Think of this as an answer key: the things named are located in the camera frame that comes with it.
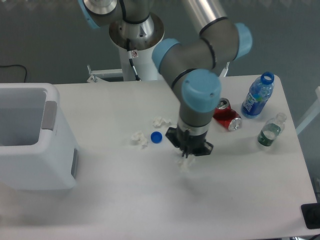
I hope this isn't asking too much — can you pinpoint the black device at edge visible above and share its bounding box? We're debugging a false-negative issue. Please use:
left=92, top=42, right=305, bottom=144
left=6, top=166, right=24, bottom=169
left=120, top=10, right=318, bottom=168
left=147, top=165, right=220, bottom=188
left=301, top=203, right=320, bottom=230

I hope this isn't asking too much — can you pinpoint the clear green label bottle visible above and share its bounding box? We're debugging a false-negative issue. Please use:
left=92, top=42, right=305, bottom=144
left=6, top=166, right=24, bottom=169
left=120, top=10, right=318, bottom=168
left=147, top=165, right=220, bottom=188
left=257, top=112, right=287, bottom=147

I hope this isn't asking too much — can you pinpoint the black floor cable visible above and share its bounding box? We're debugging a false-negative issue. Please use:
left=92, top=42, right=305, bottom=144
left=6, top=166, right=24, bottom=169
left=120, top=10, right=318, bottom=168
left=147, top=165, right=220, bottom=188
left=0, top=64, right=28, bottom=82

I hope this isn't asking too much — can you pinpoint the blue plastic drink bottle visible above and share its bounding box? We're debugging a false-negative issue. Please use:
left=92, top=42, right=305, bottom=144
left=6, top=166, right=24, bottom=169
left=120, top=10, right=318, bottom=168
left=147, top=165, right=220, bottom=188
left=241, top=71, right=275, bottom=119

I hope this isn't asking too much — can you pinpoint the blue bottle cap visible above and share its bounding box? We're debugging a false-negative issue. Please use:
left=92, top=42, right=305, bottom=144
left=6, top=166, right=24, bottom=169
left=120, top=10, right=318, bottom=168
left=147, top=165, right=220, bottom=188
left=150, top=131, right=163, bottom=144

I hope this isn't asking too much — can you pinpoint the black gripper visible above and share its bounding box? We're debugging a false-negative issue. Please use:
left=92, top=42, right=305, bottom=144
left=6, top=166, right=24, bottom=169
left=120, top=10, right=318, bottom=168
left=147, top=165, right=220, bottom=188
left=165, top=127, right=214, bottom=159

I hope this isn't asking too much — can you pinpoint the white plastic bin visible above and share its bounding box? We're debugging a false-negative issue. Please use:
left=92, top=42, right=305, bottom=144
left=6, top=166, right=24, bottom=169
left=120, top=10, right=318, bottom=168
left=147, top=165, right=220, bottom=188
left=0, top=83, right=79, bottom=191

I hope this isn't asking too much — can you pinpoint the long white crumpled paper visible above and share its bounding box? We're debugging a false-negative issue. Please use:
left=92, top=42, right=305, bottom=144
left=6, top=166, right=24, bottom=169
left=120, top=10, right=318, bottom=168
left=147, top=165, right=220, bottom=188
left=152, top=116, right=176, bottom=129

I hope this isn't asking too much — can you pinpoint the crushed red soda can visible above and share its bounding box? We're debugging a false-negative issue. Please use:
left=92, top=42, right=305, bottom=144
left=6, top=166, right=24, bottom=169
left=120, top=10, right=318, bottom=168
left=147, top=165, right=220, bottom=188
left=213, top=97, right=242, bottom=132

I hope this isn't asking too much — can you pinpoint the white frame at right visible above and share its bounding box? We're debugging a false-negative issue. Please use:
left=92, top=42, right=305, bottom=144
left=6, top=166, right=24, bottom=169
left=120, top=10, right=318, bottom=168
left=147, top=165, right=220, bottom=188
left=295, top=86, right=320, bottom=135

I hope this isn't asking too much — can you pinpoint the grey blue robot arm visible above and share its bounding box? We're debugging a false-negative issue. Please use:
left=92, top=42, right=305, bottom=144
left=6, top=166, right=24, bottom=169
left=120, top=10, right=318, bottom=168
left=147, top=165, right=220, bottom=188
left=79, top=0, right=253, bottom=157

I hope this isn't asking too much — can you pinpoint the small white paper ball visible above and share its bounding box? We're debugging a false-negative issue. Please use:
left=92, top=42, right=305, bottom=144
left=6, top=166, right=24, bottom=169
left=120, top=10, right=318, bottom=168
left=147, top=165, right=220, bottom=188
left=131, top=131, right=148, bottom=148

